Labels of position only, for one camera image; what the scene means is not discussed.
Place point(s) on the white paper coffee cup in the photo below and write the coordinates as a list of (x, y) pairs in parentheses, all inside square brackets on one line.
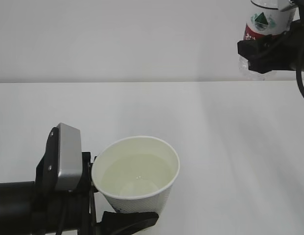
[(136, 174)]

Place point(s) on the clear plastic water bottle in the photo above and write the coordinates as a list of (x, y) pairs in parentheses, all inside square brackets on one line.
[(263, 19)]

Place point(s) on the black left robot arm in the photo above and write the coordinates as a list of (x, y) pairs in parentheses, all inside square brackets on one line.
[(24, 211)]

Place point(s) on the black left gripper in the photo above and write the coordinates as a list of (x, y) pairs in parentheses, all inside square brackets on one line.
[(67, 211)]

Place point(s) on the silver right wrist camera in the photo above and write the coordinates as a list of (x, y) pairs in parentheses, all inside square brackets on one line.
[(285, 5)]

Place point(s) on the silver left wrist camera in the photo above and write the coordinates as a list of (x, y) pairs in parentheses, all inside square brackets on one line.
[(60, 168)]

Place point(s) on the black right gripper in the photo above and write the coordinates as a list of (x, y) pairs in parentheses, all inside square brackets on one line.
[(274, 53)]

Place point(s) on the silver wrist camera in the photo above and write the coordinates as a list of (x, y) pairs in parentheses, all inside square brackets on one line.
[(60, 168), (285, 5)]

